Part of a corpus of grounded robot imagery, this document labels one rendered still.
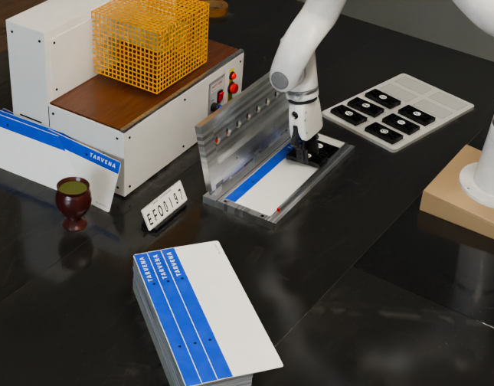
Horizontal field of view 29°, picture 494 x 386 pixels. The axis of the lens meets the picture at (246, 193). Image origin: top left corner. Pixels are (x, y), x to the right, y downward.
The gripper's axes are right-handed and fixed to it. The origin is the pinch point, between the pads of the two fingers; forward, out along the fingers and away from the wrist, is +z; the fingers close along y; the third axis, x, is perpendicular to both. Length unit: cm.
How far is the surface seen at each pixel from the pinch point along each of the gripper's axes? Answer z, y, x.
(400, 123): 5.3, 33.7, -11.6
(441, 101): 7, 56, -15
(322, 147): 1.8, 6.8, -0.6
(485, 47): 50, 212, 25
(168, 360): 2, -85, -15
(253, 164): 0.7, -9.8, 11.0
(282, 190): 3.1, -16.0, -0.9
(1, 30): -20, 14, 118
